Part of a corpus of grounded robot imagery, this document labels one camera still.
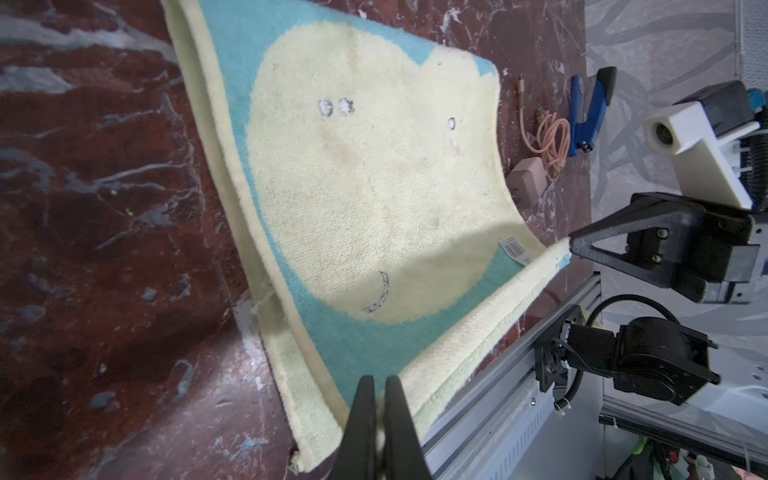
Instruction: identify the yellow and teal towel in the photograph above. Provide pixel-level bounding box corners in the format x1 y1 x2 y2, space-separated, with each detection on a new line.
163 1 570 472

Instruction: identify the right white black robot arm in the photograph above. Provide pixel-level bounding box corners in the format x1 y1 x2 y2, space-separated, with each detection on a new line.
534 193 767 412

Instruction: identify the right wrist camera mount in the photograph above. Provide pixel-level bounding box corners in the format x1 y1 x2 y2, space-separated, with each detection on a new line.
643 80 767 209

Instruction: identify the aluminium front rail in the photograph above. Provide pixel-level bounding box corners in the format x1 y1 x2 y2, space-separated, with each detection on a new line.
423 274 604 479

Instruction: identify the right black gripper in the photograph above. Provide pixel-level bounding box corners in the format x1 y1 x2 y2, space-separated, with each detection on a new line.
569 193 761 304

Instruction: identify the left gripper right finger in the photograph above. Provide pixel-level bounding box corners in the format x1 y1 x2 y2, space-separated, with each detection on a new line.
383 376 432 480

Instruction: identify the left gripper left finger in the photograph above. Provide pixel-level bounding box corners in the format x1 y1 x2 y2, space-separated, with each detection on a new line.
328 375 377 480

